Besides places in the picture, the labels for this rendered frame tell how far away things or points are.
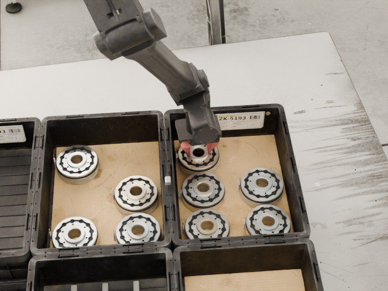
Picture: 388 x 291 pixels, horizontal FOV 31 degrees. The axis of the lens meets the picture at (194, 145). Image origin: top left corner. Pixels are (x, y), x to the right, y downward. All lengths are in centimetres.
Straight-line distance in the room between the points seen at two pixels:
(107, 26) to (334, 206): 92
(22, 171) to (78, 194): 16
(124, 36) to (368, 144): 103
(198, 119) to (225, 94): 60
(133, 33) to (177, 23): 228
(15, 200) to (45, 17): 192
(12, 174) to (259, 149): 62
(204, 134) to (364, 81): 178
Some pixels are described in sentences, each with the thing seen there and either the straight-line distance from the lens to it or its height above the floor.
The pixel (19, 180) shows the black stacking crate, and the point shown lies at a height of 83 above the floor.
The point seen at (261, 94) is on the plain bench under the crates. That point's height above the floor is 70.
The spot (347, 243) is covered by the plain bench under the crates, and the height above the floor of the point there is 70.
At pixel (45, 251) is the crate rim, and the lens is 154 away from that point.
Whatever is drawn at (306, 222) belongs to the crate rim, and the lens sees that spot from 157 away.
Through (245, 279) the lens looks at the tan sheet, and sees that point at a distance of 159.
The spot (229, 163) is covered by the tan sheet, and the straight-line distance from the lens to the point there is 178.
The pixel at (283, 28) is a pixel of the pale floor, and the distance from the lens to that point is 346.
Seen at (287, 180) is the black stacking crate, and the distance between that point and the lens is 171.
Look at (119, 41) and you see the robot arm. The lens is 119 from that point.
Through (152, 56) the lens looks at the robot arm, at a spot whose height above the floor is 135.
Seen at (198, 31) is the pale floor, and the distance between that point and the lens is 342.
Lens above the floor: 221
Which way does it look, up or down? 49 degrees down
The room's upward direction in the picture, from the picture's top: straight up
